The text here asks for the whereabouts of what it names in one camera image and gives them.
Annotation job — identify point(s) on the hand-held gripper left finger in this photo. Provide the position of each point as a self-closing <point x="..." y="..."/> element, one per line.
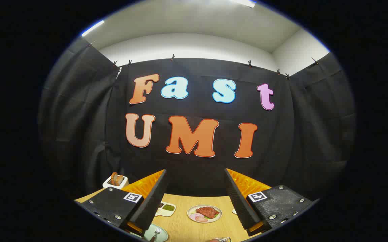
<point x="147" y="205"/>

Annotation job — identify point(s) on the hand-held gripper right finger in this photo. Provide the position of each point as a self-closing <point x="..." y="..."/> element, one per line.
<point x="242" y="205"/>

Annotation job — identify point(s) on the white divided bean dish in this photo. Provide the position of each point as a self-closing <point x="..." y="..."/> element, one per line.
<point x="167" y="212"/>

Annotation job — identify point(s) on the beige round food plate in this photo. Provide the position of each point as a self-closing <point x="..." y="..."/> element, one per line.
<point x="218" y="215"/>

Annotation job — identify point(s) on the green lettuce leaf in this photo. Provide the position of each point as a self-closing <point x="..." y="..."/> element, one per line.
<point x="211" y="217"/>

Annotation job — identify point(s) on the light blue plate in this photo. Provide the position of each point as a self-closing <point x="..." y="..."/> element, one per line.
<point x="163" y="235"/>

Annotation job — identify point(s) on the brown steak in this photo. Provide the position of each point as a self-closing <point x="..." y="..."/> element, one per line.
<point x="207" y="211"/>

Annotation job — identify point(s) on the perforated metal basket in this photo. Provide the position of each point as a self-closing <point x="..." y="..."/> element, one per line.
<point x="224" y="239"/>

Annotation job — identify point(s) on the brown toast slices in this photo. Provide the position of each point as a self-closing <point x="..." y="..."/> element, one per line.
<point x="116" y="178"/>

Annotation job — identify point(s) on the white toaster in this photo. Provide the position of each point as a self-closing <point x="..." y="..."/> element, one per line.
<point x="108" y="184"/>

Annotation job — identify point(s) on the pink ham slices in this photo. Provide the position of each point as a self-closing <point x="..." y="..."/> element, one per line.
<point x="198" y="217"/>

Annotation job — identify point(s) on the row of black cloth clips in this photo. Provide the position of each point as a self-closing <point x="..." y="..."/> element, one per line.
<point x="172" y="57"/>

